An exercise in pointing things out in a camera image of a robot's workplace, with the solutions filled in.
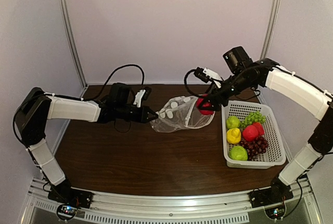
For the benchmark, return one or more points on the green fake grapes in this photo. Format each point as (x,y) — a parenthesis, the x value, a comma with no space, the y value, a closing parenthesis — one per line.
(253,117)

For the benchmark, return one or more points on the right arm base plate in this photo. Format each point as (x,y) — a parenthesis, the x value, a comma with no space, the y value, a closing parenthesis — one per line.
(269,196)

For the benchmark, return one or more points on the left aluminium frame post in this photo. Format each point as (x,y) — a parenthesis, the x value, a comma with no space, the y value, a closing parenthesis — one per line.
(71,42)

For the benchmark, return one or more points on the pink fake peach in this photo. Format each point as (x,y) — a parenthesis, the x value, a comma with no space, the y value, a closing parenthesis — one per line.
(250,133)

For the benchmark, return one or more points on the aluminium front rail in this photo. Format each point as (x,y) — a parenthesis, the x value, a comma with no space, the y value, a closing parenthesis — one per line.
(120,208)

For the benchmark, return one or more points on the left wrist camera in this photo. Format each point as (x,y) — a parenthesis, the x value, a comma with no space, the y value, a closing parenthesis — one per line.
(141,95)

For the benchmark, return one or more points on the red fake apple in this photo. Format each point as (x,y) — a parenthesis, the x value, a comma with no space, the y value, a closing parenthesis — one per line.
(259,128)

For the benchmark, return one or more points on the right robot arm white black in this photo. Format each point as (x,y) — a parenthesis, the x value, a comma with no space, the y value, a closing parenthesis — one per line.
(267,73)

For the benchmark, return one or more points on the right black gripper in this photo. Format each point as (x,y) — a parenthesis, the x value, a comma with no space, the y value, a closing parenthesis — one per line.
(217,99)

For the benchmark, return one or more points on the right aluminium frame post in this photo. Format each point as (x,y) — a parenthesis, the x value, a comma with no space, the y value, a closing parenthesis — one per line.
(275,6)

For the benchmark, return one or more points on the white perforated plastic basket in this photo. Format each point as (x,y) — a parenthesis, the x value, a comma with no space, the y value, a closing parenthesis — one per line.
(275,154)

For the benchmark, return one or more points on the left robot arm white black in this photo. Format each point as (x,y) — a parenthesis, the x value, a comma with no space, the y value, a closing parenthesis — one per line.
(30,118)

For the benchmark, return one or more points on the purple fake grapes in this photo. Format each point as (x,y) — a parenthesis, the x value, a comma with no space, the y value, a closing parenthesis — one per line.
(255,148)

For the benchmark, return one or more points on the clear zip top bag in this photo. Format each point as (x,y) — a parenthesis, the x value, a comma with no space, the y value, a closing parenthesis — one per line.
(181,113)

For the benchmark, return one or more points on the aluminium frame post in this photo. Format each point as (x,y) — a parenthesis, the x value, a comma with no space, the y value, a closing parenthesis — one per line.
(71,42)
(275,6)

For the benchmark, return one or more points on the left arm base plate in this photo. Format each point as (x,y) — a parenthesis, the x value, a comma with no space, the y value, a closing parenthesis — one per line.
(72,197)

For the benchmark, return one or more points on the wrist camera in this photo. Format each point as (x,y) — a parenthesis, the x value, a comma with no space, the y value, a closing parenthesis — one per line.
(206,75)
(141,95)

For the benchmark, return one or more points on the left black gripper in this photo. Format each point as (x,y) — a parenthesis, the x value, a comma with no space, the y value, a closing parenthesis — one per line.
(142,113)

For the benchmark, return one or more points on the green fake apple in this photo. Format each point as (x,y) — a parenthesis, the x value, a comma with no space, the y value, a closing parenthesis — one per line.
(232,122)
(238,153)

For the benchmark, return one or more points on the yellow fake lemon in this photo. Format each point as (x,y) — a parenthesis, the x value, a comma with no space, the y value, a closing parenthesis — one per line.
(233,136)

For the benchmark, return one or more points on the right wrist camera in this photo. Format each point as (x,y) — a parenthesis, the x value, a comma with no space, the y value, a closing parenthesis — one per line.
(206,75)

